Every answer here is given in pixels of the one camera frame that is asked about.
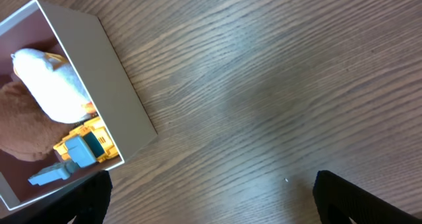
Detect white box with pink interior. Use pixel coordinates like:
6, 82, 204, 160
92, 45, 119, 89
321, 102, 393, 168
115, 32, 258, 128
1, 0, 157, 210

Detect yellow toy truck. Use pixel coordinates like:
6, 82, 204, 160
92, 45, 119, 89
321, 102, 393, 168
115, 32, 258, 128
28, 117, 119, 186

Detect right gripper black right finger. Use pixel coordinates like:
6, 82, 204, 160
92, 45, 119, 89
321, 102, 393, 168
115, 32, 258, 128
313, 170, 421, 224

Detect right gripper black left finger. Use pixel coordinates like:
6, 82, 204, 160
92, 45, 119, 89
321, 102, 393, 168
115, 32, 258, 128
1, 171, 113, 224

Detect brown plush toy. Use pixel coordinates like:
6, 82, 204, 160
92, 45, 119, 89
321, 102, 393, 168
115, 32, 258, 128
1, 82, 76, 161

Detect white plush duck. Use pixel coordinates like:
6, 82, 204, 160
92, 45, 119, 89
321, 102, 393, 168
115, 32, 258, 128
11, 48, 96, 124

